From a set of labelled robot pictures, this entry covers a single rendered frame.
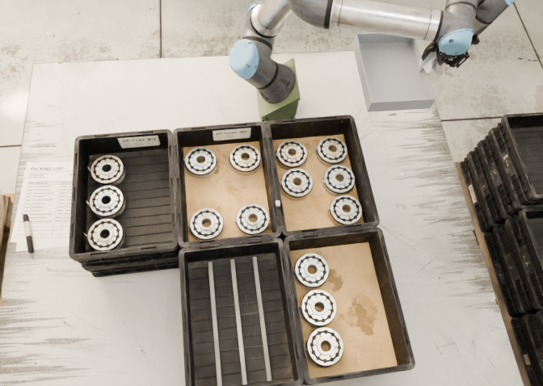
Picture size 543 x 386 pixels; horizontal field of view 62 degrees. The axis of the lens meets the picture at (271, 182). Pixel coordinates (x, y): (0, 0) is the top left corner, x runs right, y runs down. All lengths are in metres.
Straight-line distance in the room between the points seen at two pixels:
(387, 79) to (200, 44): 1.65
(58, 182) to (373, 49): 1.17
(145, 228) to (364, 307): 0.71
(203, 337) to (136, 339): 0.25
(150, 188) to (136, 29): 1.72
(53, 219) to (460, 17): 1.38
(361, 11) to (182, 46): 1.87
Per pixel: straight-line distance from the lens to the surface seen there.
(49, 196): 1.74
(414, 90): 1.53
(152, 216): 1.48
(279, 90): 1.66
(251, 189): 1.49
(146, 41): 3.00
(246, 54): 1.57
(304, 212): 1.47
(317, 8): 1.22
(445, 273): 1.68
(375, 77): 1.52
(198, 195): 1.48
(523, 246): 2.21
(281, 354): 1.36
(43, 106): 1.94
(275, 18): 1.53
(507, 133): 2.21
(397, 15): 1.23
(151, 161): 1.56
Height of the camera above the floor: 2.18
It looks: 64 degrees down
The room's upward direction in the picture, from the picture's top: 9 degrees clockwise
